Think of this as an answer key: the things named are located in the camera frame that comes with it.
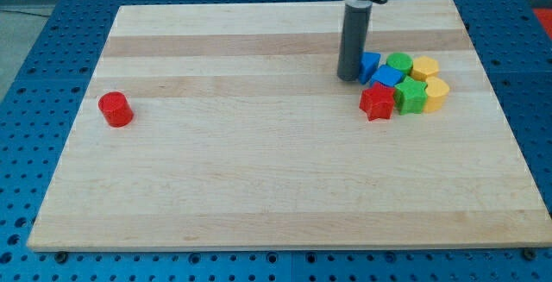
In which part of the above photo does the blue cube block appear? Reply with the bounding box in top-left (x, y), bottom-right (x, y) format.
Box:
top-left (368, 65), bottom-right (404, 87)

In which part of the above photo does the light wooden board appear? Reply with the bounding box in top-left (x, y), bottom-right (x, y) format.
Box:
top-left (28, 0), bottom-right (551, 252)

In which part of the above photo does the red star block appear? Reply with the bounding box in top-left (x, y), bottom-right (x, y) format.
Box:
top-left (359, 82), bottom-right (395, 121)

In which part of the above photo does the blue triangular block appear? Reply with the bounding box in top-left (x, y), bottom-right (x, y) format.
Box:
top-left (358, 52), bottom-right (381, 85)

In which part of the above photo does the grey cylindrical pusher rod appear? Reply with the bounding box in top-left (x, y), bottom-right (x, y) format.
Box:
top-left (336, 5), bottom-right (372, 82)

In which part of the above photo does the green star block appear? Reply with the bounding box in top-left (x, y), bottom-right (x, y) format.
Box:
top-left (393, 76), bottom-right (428, 115)

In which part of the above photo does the green cylinder block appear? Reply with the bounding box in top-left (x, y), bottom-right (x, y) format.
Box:
top-left (386, 52), bottom-right (413, 75)

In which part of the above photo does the yellow hexagon block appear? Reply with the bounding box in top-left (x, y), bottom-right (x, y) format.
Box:
top-left (410, 56), bottom-right (440, 81)

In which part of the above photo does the red cylinder block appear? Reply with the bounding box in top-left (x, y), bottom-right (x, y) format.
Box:
top-left (97, 91), bottom-right (134, 128)

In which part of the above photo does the yellow heart block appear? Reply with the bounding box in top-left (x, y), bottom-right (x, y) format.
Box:
top-left (423, 77), bottom-right (450, 113)

